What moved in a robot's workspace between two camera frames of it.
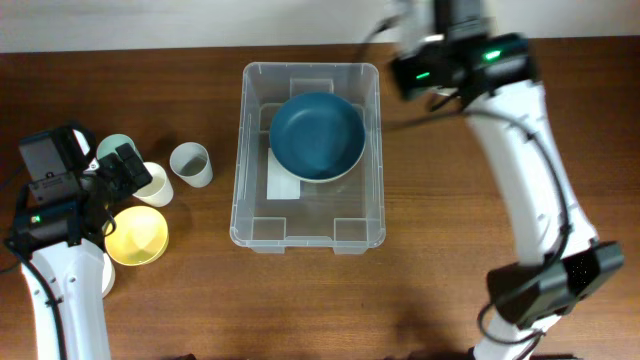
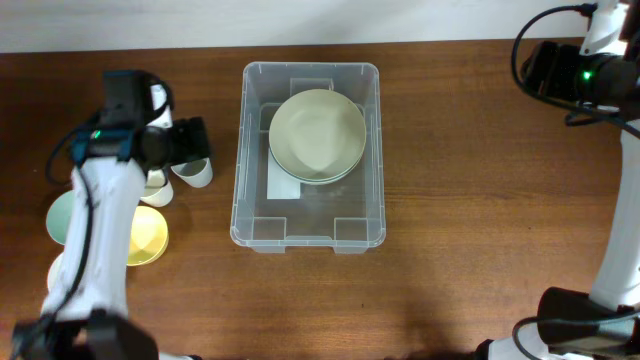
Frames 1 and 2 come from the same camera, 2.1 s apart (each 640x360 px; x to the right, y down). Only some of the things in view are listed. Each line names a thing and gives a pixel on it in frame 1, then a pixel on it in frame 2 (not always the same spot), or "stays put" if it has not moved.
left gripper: x=113 y=165 to x=192 y=137
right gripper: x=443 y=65 to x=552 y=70
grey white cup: x=190 y=162 stays put
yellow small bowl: x=139 y=236 stays put
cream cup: x=157 y=192 stays put
